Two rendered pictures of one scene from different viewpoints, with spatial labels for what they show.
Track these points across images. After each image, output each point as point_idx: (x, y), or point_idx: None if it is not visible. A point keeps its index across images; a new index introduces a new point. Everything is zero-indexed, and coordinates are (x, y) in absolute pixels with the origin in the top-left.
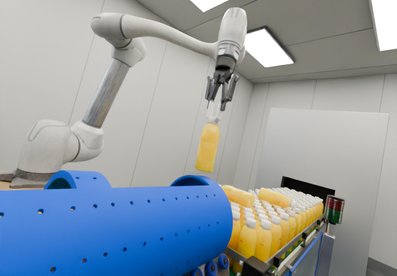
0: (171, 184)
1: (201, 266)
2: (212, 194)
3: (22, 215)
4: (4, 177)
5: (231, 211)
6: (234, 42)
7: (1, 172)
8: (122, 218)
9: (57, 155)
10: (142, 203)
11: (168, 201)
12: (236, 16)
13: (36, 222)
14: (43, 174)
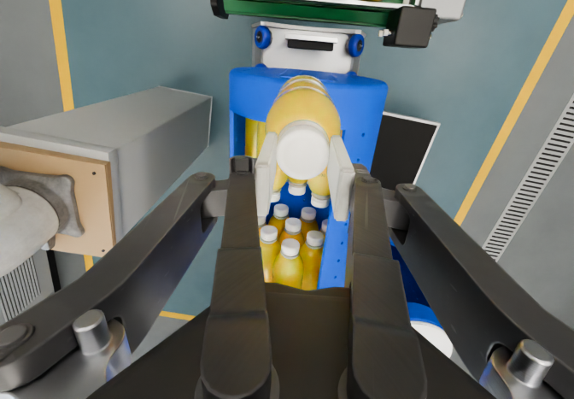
0: (236, 113)
1: (325, 63)
2: (360, 138)
3: None
4: (51, 241)
5: (386, 88)
6: None
7: (43, 247)
8: (341, 280)
9: (26, 224)
10: (338, 267)
11: (344, 237)
12: None
13: None
14: (59, 215)
